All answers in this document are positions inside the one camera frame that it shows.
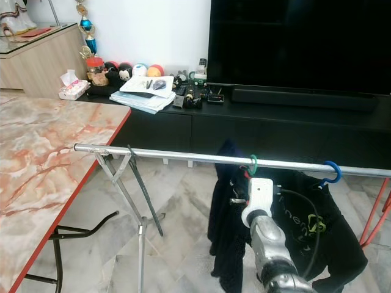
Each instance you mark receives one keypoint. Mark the navy shirt with red collar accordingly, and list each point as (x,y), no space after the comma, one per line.
(226,226)

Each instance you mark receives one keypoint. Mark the green plastic hanger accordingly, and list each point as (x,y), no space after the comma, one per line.
(255,166)

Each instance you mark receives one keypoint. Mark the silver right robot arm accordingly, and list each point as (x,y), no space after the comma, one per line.
(272,244)

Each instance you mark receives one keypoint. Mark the blue plastic hanger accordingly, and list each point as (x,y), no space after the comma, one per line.
(338,172)

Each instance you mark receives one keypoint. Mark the silver metal clothes rack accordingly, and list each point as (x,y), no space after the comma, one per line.
(189,156)

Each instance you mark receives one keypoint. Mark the black TV cabinet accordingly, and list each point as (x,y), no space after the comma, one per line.
(250,131)

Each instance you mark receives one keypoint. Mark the small black gadget box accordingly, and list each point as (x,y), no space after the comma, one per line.
(215,96)

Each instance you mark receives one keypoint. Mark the black tape dispenser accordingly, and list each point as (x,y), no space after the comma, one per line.
(192,101)

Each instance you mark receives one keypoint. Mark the black t-shirt with green logo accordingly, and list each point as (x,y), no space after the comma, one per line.
(342,244)

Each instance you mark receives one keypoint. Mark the black soundbar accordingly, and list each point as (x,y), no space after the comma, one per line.
(305,99)

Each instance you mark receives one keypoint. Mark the black remote control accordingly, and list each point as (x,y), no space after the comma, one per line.
(179,93)

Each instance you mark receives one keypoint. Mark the small bottle with green label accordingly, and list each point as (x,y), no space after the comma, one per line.
(200,66)

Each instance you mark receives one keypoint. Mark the stack of white papers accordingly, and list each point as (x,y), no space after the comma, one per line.
(137,101)

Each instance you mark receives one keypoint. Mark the orange ball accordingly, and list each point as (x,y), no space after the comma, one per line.
(154,70)

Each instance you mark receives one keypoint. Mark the white and blue ball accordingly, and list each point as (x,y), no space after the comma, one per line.
(139,69)

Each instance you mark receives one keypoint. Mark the black television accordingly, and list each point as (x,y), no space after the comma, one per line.
(299,43)

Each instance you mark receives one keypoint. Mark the marble folding table red edge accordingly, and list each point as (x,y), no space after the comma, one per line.
(49,165)

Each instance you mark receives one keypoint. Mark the black and red plush ball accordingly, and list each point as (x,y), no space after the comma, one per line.
(111,65)

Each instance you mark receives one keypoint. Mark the jar with red lid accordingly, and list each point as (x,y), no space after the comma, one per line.
(98,74)

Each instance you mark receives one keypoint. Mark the pink white tissue box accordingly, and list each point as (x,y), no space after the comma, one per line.
(73,91)

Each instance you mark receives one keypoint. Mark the gold and blue trophy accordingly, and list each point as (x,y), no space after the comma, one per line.
(91,44)

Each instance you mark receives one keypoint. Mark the light wooden sideboard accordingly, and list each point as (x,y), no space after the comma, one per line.
(36,61)

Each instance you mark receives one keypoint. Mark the white porcelain figurine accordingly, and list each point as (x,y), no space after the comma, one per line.
(15,18)

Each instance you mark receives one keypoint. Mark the flat red book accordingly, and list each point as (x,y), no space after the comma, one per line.
(36,32)

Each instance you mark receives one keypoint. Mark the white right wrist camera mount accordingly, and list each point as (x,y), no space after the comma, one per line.
(259,195)

